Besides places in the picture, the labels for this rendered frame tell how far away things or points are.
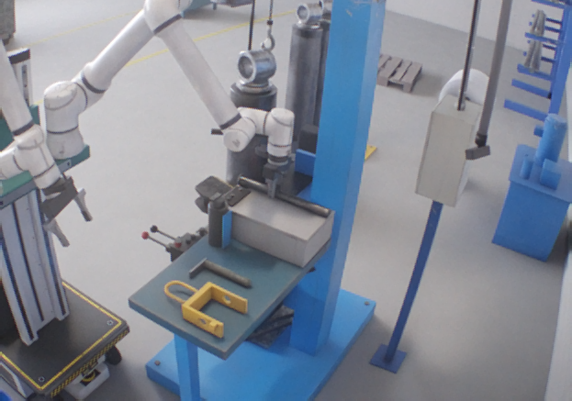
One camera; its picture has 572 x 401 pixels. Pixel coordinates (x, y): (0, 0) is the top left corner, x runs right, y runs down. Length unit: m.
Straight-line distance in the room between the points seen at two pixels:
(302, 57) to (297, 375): 2.09
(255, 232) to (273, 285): 0.24
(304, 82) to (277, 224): 1.90
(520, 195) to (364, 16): 2.52
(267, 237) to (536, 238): 2.78
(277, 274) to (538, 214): 2.71
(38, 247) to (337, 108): 1.53
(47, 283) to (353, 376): 1.75
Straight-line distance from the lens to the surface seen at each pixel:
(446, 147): 2.27
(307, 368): 2.92
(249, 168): 2.53
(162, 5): 1.87
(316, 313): 2.76
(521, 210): 4.27
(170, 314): 1.82
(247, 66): 2.48
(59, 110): 2.16
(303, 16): 3.78
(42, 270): 2.72
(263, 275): 1.99
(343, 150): 2.24
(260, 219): 2.05
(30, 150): 1.56
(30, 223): 2.55
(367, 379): 3.08
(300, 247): 2.00
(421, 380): 3.16
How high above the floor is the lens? 2.34
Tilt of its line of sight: 31 degrees down
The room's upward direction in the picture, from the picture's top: 5 degrees clockwise
